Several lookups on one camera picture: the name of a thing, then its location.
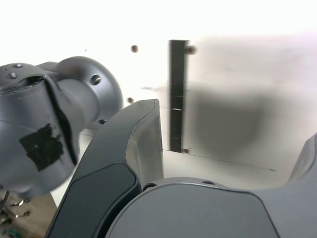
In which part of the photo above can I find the black tape strip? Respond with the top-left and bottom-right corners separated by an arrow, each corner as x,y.
168,39 -> 191,153

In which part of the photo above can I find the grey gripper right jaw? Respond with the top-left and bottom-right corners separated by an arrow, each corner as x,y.
105,132 -> 317,238

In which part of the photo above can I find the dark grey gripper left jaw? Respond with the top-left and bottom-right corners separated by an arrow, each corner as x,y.
46,98 -> 164,238

